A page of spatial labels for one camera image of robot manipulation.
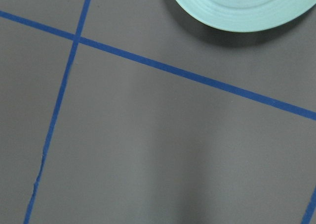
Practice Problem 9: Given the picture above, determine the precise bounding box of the green plastic plate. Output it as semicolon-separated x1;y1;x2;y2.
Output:
176;0;316;33

